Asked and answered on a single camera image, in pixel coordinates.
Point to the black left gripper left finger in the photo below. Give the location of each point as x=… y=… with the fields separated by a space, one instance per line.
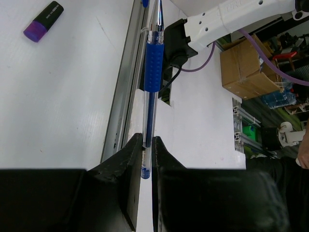
x=103 y=199

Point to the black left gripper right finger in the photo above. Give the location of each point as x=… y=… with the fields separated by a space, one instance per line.
x=212 y=200

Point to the blue gel pen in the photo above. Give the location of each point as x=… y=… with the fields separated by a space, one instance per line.
x=152 y=82

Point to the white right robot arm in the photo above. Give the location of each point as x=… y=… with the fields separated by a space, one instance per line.
x=186 y=37

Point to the cardboard box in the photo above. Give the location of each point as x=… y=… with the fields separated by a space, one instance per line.
x=245 y=74

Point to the purple highlighter marker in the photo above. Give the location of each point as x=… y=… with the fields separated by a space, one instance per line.
x=42 y=23

